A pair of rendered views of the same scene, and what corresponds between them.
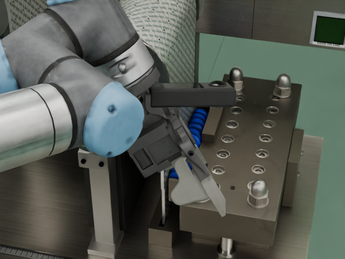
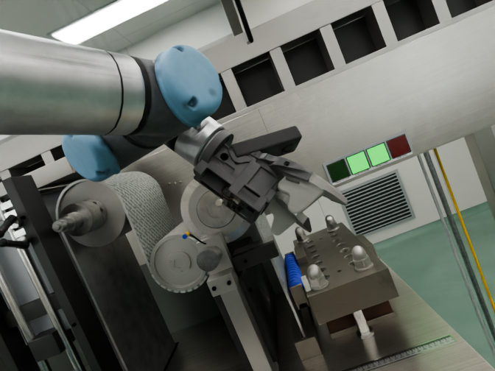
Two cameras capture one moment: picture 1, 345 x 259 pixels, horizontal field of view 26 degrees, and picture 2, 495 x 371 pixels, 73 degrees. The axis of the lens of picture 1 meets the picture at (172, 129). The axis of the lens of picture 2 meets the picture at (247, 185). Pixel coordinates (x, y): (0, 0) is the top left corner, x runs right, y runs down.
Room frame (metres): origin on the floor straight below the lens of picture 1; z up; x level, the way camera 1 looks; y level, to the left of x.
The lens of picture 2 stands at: (0.29, 0.10, 1.31)
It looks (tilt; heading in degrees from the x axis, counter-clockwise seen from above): 4 degrees down; 352
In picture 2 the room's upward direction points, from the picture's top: 23 degrees counter-clockwise
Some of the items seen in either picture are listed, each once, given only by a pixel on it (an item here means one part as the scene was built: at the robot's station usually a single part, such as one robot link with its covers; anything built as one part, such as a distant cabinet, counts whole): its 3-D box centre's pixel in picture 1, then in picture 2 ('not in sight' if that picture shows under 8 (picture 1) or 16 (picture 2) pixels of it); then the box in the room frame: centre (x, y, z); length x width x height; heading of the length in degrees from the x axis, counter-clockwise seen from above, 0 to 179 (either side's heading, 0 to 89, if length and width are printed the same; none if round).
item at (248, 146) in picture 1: (245, 150); (332, 261); (1.07, -0.14, 1.00); 0.40 x 0.16 x 0.06; 166
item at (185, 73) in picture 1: (178, 107); (271, 242); (1.06, -0.01, 1.11); 0.23 x 0.01 x 0.18; 166
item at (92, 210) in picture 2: not in sight; (84, 216); (0.99, 0.32, 1.33); 0.06 x 0.06 x 0.06; 76
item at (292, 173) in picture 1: (294, 167); (371, 259); (1.06, -0.23, 0.96); 0.10 x 0.03 x 0.11; 166
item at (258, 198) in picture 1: (259, 191); (359, 256); (0.90, -0.14, 1.05); 0.04 x 0.04 x 0.04
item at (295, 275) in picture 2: (190, 145); (293, 271); (1.06, -0.03, 1.03); 0.21 x 0.04 x 0.03; 166
